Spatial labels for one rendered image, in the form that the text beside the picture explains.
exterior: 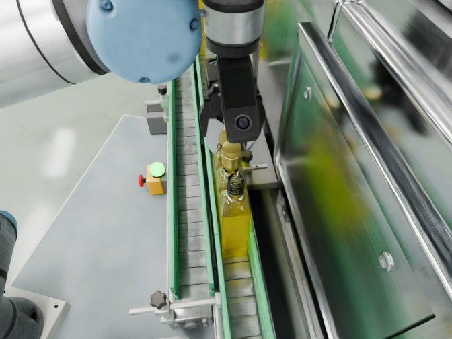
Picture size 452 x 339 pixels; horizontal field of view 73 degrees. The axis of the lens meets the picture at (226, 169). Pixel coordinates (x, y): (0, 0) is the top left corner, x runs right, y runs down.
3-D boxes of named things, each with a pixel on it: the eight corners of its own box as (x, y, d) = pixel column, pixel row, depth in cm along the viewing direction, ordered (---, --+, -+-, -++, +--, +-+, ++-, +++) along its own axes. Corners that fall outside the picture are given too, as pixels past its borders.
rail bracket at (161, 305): (222, 317, 62) (221, 299, 52) (138, 329, 60) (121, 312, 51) (220, 302, 63) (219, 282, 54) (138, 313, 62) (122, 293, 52)
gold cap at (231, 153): (242, 169, 56) (243, 153, 52) (222, 171, 56) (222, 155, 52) (239, 155, 58) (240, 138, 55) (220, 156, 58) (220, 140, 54)
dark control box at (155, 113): (171, 133, 114) (168, 116, 107) (150, 135, 113) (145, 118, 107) (171, 118, 119) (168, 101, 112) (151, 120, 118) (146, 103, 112)
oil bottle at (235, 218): (246, 256, 70) (253, 206, 54) (222, 259, 70) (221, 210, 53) (243, 234, 74) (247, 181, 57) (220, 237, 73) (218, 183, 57)
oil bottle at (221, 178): (243, 233, 74) (247, 181, 57) (219, 236, 73) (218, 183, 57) (239, 214, 77) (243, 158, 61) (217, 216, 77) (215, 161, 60)
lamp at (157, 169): (165, 177, 92) (163, 171, 89) (150, 178, 91) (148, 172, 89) (165, 165, 94) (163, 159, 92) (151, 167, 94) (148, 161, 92)
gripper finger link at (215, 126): (213, 134, 58) (224, 95, 51) (216, 158, 55) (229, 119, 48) (197, 133, 58) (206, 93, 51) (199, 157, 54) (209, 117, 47)
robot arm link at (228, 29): (270, 11, 35) (198, 15, 34) (266, 49, 38) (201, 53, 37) (258, -15, 39) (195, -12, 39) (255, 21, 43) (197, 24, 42)
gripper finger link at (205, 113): (222, 131, 52) (235, 89, 46) (223, 138, 51) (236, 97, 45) (195, 129, 51) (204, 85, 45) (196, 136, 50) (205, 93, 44)
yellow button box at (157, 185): (172, 194, 97) (169, 179, 91) (148, 196, 96) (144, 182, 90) (172, 176, 101) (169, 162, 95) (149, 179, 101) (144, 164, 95)
